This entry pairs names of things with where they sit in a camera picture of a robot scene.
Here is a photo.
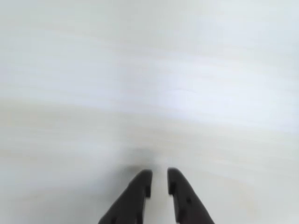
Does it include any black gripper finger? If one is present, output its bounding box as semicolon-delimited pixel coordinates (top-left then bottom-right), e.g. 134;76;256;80
166;167;216;224
97;169;153;224

